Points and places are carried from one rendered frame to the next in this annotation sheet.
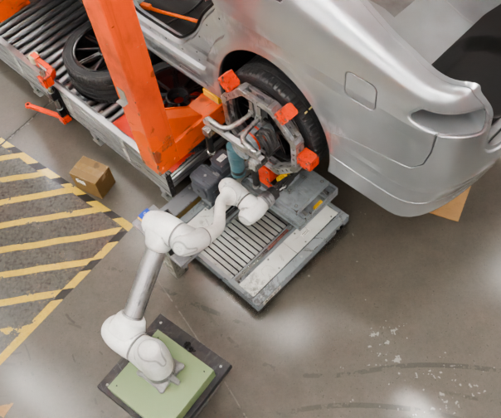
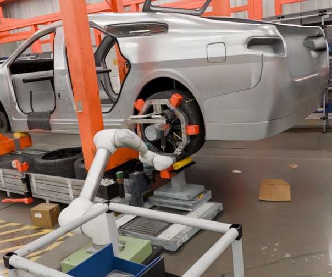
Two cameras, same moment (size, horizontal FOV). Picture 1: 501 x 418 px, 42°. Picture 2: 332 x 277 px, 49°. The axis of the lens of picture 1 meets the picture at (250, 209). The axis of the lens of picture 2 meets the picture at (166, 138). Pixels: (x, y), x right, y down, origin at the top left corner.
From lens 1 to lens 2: 2.35 m
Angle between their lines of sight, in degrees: 46
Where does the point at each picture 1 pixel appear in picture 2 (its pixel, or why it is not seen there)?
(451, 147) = (272, 61)
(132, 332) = (85, 205)
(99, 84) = (55, 164)
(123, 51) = (84, 66)
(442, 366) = (321, 252)
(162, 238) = (109, 136)
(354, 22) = (206, 22)
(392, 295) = (267, 231)
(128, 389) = (79, 259)
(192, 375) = (133, 245)
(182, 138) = not seen: hidden behind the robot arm
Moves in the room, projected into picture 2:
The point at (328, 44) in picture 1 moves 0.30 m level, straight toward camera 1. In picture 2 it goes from (194, 37) to (201, 33)
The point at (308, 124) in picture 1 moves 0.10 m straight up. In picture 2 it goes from (189, 106) to (188, 95)
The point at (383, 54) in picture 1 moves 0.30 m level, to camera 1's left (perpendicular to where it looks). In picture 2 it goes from (223, 25) to (188, 28)
